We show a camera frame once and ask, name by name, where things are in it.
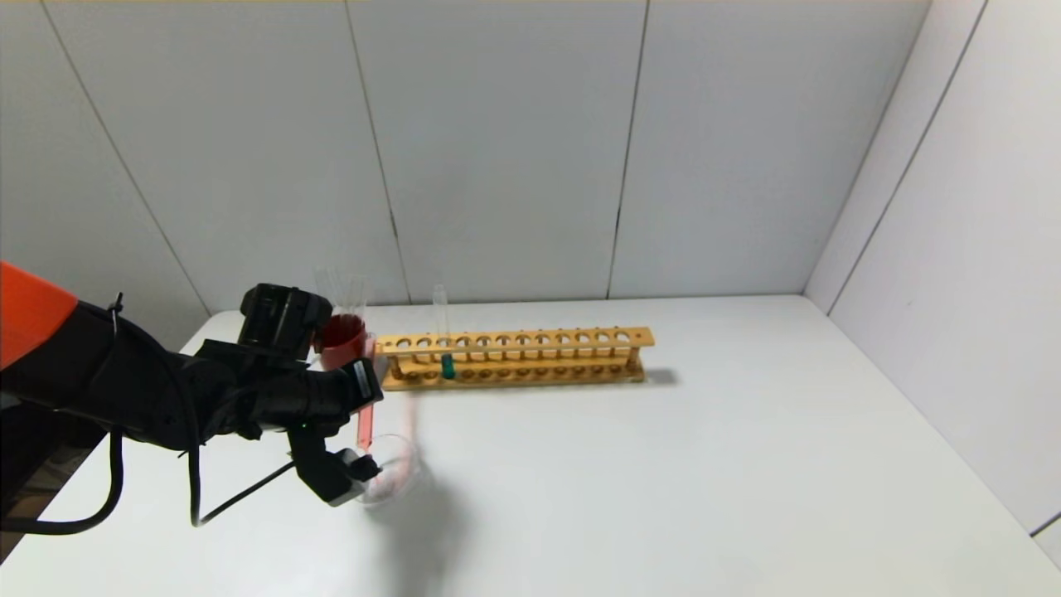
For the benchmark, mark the empty clear test tube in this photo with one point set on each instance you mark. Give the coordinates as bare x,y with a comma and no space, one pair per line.
328,286
357,297

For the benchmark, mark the wooden test tube rack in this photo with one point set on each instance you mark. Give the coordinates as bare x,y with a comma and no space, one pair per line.
514,340

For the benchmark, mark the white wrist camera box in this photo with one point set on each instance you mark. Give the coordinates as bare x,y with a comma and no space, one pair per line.
341,491

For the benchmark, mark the clear glass dish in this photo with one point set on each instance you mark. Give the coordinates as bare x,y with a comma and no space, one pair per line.
402,477

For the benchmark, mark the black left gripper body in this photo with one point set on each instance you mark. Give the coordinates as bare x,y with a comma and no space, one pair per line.
363,382

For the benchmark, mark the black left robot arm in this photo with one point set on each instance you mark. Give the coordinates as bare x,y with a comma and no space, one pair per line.
149,390

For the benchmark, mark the test tube with blue pigment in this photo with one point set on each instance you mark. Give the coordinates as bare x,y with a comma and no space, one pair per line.
448,366

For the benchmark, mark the test tube with red pigment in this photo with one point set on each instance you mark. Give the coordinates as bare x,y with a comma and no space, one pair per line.
365,427

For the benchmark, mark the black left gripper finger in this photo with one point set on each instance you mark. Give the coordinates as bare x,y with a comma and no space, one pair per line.
382,371

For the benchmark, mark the dark red plastic cup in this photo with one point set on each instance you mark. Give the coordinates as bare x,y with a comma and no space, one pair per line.
344,342

